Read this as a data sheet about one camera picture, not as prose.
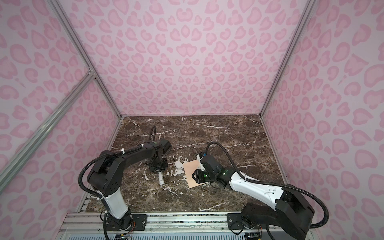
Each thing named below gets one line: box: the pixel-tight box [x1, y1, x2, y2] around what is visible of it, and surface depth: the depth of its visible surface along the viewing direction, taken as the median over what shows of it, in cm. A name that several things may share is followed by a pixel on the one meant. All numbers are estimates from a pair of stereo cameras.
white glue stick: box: [158, 171, 164, 186], surface depth 87 cm
